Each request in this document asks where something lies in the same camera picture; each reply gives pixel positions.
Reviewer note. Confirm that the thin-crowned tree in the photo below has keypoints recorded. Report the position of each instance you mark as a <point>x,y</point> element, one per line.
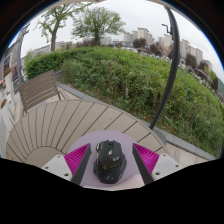
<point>53,40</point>

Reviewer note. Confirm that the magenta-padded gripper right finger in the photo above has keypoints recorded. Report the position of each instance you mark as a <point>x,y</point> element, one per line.
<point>163,165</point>

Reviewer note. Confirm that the purple mouse pad with wrist rest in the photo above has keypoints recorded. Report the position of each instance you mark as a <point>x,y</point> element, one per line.
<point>113,135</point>

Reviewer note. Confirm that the dense round-crowned tree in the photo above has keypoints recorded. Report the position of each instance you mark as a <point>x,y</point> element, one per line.
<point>96,23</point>

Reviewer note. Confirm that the beige patio umbrella with pole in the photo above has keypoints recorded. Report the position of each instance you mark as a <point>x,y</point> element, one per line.
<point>175,56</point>

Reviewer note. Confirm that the black computer mouse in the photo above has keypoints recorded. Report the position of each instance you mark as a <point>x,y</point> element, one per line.
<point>110,163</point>

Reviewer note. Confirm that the brown slatted patio chair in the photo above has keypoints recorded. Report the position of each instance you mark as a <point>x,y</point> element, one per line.
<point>36,88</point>

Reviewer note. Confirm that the green hedge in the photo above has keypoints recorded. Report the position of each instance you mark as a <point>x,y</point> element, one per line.
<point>116,73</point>

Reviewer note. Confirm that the distant apartment buildings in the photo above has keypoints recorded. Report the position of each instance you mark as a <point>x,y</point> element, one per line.
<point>143,33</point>

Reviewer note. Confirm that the white flower planter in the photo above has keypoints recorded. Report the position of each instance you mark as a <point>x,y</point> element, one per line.
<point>6,115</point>
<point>8,81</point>

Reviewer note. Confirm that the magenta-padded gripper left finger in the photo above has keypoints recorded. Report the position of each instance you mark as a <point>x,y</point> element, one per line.
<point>60,166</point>

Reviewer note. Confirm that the tall grey sign pillar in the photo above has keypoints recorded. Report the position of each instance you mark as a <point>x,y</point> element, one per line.
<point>20,56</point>

